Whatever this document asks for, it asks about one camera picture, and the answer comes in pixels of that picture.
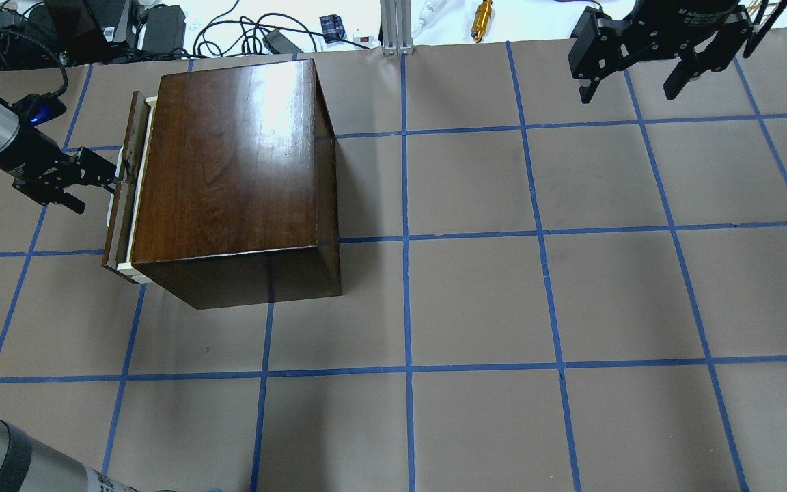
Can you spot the dark wooden cabinet box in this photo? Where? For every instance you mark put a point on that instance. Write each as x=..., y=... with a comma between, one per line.
x=238, y=197

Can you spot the dark wooden drawer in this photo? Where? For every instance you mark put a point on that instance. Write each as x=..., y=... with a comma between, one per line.
x=120, y=237

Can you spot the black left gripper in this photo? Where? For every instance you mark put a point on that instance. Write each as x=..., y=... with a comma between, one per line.
x=22, y=152

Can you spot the black power adapter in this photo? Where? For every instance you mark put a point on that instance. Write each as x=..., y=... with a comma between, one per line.
x=163, y=29

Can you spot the white drawer handle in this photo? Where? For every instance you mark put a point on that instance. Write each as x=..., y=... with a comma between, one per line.
x=119, y=177

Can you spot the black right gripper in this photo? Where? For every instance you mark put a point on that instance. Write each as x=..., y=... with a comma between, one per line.
x=701, y=20

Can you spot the aluminium frame post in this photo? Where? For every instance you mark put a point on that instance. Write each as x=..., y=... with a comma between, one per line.
x=396, y=28

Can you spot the gold metal cylinder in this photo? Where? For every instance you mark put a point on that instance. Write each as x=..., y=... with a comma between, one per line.
x=481, y=21

